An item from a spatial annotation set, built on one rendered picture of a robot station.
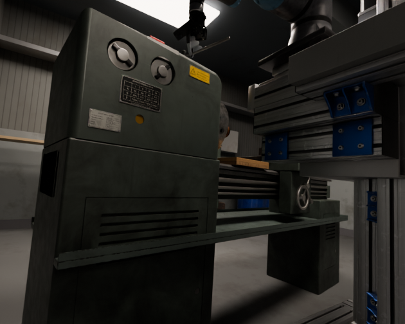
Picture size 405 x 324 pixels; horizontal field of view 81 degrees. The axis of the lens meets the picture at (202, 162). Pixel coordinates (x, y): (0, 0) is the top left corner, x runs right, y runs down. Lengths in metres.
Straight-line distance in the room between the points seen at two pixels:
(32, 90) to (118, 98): 3.38
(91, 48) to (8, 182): 3.32
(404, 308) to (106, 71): 1.02
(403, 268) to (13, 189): 3.92
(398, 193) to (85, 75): 0.91
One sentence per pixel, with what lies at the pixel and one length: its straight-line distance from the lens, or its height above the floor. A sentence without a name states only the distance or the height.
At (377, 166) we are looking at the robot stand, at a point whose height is 0.83.
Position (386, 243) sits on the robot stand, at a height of 0.63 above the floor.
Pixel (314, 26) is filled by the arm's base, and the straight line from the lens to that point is 0.84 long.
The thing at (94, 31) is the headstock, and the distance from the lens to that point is 0.86.
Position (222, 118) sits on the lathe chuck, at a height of 1.09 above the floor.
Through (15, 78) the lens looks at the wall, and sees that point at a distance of 4.21.
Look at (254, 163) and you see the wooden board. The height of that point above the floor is 0.89.
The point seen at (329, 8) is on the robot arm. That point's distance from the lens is 0.90.
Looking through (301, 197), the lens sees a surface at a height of 0.71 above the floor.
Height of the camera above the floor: 0.76
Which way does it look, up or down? 5 degrees up
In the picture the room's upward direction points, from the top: 4 degrees clockwise
